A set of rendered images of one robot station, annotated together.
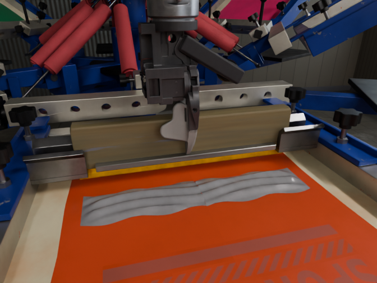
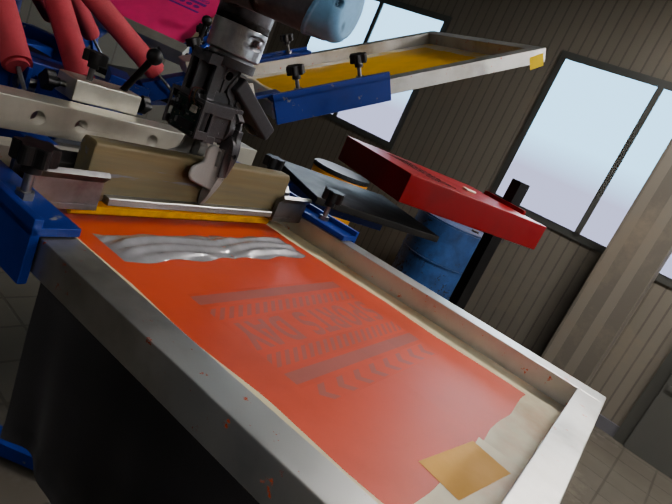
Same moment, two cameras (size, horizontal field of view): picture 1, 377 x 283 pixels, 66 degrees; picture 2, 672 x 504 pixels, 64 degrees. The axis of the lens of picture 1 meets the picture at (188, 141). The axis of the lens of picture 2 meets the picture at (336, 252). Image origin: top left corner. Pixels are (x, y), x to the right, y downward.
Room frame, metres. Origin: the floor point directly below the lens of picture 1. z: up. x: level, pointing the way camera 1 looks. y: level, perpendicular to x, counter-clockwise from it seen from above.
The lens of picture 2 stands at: (-0.24, 0.41, 1.22)
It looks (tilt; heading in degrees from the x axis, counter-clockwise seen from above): 15 degrees down; 313
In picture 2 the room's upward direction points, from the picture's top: 24 degrees clockwise
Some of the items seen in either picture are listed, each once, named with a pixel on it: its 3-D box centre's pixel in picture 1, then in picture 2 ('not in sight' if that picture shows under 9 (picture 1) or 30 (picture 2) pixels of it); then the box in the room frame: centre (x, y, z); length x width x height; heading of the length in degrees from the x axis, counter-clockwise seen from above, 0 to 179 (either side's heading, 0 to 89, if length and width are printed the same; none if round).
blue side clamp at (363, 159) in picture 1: (311, 137); (288, 213); (0.56, -0.26, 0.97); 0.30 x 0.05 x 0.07; 15
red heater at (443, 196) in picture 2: not in sight; (439, 192); (0.90, -1.15, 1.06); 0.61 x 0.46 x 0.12; 75
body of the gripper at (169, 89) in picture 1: (169, 62); (213, 98); (0.46, 0.03, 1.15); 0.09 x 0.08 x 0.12; 105
